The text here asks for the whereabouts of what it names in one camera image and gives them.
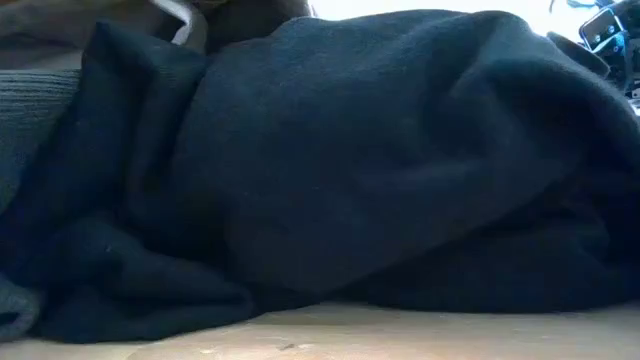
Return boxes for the grey ribbed knit garment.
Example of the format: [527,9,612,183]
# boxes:
[0,68,84,344]

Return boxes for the beige brown garment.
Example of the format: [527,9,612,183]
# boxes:
[0,0,209,71]

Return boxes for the dark navy fleece garment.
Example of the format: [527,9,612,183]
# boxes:
[0,8,640,346]

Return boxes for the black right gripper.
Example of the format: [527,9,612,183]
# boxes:
[546,0,640,94]

